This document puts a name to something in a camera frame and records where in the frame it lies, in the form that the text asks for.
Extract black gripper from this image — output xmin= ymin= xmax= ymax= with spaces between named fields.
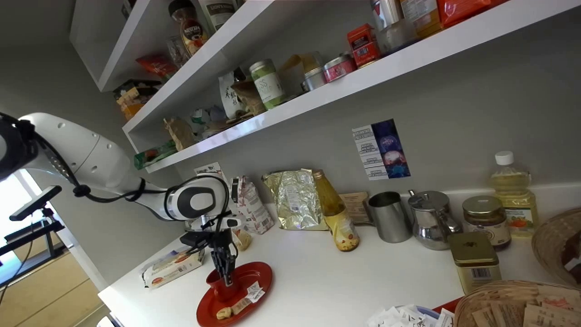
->
xmin=196 ymin=224 xmax=243 ymax=289

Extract red round plate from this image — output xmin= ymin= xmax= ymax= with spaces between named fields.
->
xmin=194 ymin=260 xmax=276 ymax=327

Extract pale cookie in bag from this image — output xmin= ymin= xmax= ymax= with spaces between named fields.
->
xmin=234 ymin=229 xmax=252 ymax=251

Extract clear plastic cookie bag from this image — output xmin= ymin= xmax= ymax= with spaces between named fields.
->
xmin=230 ymin=224 xmax=256 ymax=255

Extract white McCafe sugar packet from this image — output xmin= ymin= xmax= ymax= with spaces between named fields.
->
xmin=243 ymin=280 xmax=267 ymax=304

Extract brown paper tea packet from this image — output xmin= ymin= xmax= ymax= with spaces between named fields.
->
xmin=230 ymin=297 xmax=252 ymax=317

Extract white cookie package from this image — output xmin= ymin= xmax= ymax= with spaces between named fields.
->
xmin=140 ymin=248 xmax=207 ymax=291

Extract white red printed coffee bag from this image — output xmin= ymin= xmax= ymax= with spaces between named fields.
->
xmin=230 ymin=175 xmax=276 ymax=237

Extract gold foil bag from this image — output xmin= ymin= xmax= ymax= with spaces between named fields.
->
xmin=261 ymin=168 xmax=327 ymax=233

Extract yellow glass bottle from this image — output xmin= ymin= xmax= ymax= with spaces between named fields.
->
xmin=312 ymin=169 xmax=361 ymax=255

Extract green flat packets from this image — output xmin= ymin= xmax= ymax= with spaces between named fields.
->
xmin=132 ymin=142 xmax=178 ymax=171

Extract large brown paper bag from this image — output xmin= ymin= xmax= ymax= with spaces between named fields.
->
xmin=161 ymin=117 xmax=198 ymax=153

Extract small brown box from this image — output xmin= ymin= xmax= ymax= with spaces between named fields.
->
xmin=339 ymin=191 xmax=372 ymax=228

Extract green white packet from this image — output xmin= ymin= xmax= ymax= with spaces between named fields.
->
xmin=187 ymin=106 xmax=229 ymax=140

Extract steel cup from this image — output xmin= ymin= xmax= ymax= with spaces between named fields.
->
xmin=367 ymin=191 xmax=414 ymax=246

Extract wooden cabinet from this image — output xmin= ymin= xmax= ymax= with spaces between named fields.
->
xmin=0 ymin=251 xmax=107 ymax=327

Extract green lid glass jar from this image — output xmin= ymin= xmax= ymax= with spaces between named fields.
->
xmin=249 ymin=59 xmax=287 ymax=111

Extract white paper packets pile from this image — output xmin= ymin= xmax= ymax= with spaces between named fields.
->
xmin=365 ymin=302 xmax=457 ymax=327

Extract orange jars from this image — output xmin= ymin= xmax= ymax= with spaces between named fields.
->
xmin=114 ymin=79 xmax=152 ymax=120

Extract blue white carton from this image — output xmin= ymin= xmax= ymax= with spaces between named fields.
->
xmin=350 ymin=119 xmax=412 ymax=184

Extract black tripod stand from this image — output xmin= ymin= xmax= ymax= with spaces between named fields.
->
xmin=0 ymin=184 xmax=67 ymax=289

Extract small brown paper bag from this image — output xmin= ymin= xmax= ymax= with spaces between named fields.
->
xmin=278 ymin=53 xmax=323 ymax=99

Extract small white can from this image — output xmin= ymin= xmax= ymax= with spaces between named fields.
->
xmin=303 ymin=66 xmax=327 ymax=93

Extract steel lidded pitcher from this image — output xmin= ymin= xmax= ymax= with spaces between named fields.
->
xmin=405 ymin=188 xmax=463 ymax=253

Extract red snack bag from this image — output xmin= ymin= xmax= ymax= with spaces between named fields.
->
xmin=134 ymin=53 xmax=180 ymax=80

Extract white lower shelf board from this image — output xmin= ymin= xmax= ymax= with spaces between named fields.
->
xmin=121 ymin=0 xmax=581 ymax=177

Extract white shelf board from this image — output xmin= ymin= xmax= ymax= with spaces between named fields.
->
xmin=121 ymin=0 xmax=581 ymax=177
xmin=67 ymin=0 xmax=274 ymax=95

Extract pink tin can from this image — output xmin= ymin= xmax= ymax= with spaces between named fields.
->
xmin=321 ymin=55 xmax=358 ymax=84

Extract dark lid spice jar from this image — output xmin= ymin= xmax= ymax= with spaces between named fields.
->
xmin=167 ymin=0 xmax=210 ymax=57

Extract gold tea tin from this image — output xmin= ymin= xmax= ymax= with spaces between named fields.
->
xmin=446 ymin=231 xmax=503 ymax=297

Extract white upper shelf board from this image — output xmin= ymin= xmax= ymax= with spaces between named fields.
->
xmin=67 ymin=0 xmax=274 ymax=95

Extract red cardboard box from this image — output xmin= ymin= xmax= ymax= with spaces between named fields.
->
xmin=345 ymin=24 xmax=383 ymax=68

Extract brown spread glass jar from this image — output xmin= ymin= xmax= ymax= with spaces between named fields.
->
xmin=461 ymin=195 xmax=514 ymax=251

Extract wicker basket with tea packets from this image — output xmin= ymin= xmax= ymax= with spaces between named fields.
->
xmin=452 ymin=278 xmax=581 ymax=327

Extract clear cooking oil bottle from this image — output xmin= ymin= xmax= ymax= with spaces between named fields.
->
xmin=486 ymin=149 xmax=539 ymax=238

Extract yellow carton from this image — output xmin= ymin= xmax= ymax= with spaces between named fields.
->
xmin=401 ymin=0 xmax=443 ymax=40

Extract round wicker basket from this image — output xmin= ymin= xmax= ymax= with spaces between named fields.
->
xmin=530 ymin=208 xmax=581 ymax=288

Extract orange carton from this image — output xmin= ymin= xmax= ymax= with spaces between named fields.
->
xmin=436 ymin=0 xmax=510 ymax=30

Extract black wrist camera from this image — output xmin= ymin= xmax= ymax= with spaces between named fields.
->
xmin=178 ymin=229 xmax=214 ymax=249

